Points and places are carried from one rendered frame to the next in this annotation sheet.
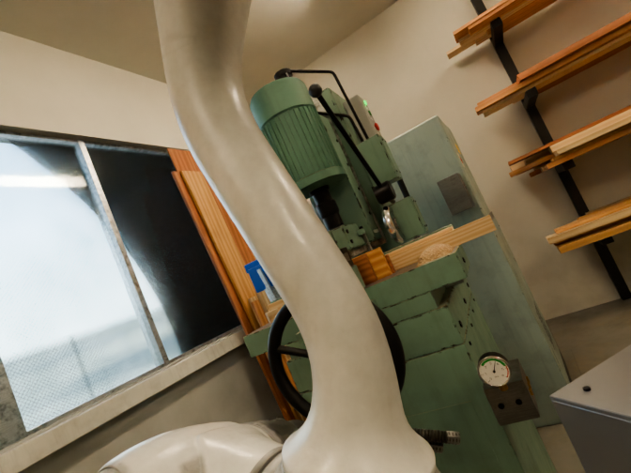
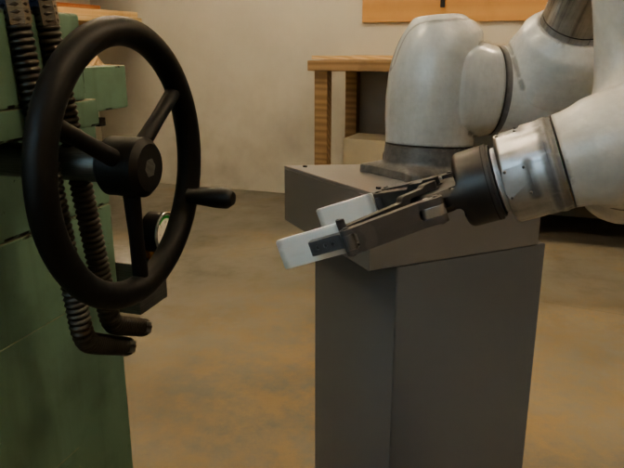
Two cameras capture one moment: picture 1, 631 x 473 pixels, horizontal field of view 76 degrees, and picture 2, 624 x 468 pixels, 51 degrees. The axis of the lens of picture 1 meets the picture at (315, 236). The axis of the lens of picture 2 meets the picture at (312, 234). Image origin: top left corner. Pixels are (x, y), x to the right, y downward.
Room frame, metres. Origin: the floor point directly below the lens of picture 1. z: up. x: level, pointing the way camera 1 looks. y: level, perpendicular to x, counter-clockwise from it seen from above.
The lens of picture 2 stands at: (0.70, 0.74, 0.93)
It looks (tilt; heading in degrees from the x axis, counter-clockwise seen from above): 16 degrees down; 265
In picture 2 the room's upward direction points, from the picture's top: straight up
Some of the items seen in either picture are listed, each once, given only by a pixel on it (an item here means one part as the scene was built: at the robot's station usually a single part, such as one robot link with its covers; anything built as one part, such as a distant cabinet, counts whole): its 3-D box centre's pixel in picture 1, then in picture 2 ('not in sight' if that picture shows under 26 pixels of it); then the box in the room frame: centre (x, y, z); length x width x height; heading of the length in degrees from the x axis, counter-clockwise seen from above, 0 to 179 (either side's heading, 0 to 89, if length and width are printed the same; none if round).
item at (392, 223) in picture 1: (392, 224); not in sight; (1.21, -0.23, 1.02); 0.12 x 0.03 x 0.12; 158
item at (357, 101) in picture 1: (362, 121); not in sight; (1.38, -0.31, 1.40); 0.10 x 0.06 x 0.16; 158
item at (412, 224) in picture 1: (406, 220); not in sight; (1.25, -0.28, 1.02); 0.09 x 0.07 x 0.12; 68
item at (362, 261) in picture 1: (345, 278); not in sight; (1.06, -0.03, 0.94); 0.16 x 0.01 x 0.07; 68
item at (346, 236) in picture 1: (345, 242); not in sight; (1.15, -0.07, 1.03); 0.14 x 0.07 x 0.09; 158
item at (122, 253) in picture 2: (510, 390); (120, 277); (0.91, -0.25, 0.58); 0.12 x 0.08 x 0.08; 158
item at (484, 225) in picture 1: (390, 265); not in sight; (1.10, -0.16, 0.92); 0.55 x 0.02 x 0.04; 68
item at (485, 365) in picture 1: (496, 372); (156, 237); (0.84, -0.22, 0.65); 0.06 x 0.04 x 0.08; 68
